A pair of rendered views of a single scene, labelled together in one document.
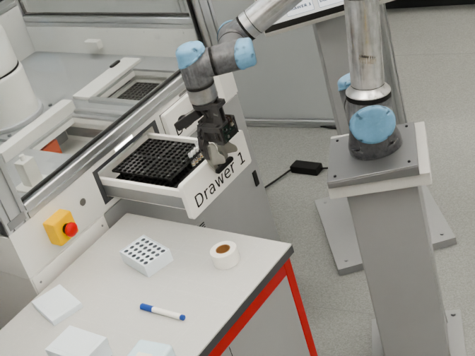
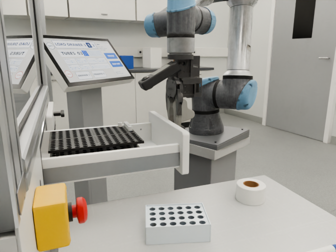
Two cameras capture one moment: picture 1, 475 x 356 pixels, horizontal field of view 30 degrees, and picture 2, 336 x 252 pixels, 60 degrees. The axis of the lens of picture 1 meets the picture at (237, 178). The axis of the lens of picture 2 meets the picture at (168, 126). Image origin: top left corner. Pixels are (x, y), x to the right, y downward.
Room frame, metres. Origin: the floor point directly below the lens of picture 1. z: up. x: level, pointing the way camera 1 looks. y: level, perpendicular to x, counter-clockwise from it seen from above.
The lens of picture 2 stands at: (1.75, 0.77, 1.11)
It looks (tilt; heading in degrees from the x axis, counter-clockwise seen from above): 14 degrees down; 297
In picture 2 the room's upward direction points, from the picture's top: straight up
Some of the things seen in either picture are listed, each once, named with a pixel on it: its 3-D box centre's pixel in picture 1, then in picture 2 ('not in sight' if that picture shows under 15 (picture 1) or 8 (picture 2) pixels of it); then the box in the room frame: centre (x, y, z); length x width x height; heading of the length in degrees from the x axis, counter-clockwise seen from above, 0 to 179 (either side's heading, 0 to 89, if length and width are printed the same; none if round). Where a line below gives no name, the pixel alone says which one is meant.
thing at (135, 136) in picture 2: (186, 162); (132, 133); (2.18, 0.12, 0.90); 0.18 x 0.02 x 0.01; 137
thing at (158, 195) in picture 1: (160, 167); (91, 149); (2.26, 0.20, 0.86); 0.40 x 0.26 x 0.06; 47
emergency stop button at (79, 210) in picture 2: (70, 229); (77, 210); (2.05, 0.47, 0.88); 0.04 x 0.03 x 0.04; 137
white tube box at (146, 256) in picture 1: (145, 256); (176, 222); (1.97, 0.29, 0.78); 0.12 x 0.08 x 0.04; 31
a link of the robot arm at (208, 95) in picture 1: (203, 92); (180, 46); (2.09, 0.02, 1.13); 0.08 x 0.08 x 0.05
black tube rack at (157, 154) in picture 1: (162, 167); (95, 147); (2.25, 0.20, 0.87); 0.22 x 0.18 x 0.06; 47
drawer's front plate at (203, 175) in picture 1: (216, 173); (165, 138); (2.11, 0.05, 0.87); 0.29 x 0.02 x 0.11; 137
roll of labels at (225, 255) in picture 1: (225, 255); (250, 191); (1.86, 0.09, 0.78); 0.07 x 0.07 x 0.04
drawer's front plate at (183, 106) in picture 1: (194, 107); (51, 123); (2.56, 0.07, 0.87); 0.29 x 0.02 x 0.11; 137
